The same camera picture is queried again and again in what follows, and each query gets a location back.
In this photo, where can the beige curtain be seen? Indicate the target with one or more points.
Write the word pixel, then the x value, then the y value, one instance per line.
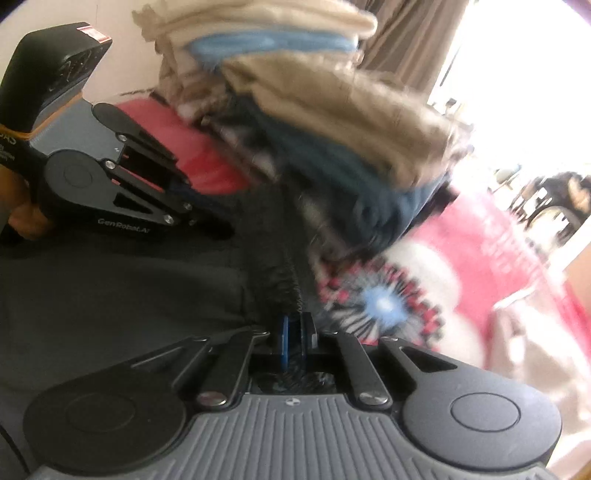
pixel 415 37

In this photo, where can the pink floral blanket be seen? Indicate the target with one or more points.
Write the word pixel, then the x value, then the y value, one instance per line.
pixel 485 240

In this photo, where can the light grey garment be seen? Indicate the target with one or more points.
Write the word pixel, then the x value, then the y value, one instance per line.
pixel 531 332

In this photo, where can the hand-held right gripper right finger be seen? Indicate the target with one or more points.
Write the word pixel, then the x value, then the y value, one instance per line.
pixel 305 337

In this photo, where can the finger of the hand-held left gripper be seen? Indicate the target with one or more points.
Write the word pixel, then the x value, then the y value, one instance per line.
pixel 138 152
pixel 161 210

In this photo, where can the wheelchair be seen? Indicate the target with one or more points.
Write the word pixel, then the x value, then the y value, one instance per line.
pixel 568 194

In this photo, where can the stack of beige folded clothes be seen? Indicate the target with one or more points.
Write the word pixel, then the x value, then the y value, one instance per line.
pixel 346 124

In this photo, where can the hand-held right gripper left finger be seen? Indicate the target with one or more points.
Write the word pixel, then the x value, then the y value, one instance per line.
pixel 286 341

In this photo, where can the black pants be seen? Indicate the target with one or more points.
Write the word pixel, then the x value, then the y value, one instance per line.
pixel 115 286

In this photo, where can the person's left hand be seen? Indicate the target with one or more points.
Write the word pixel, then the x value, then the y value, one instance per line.
pixel 30 224

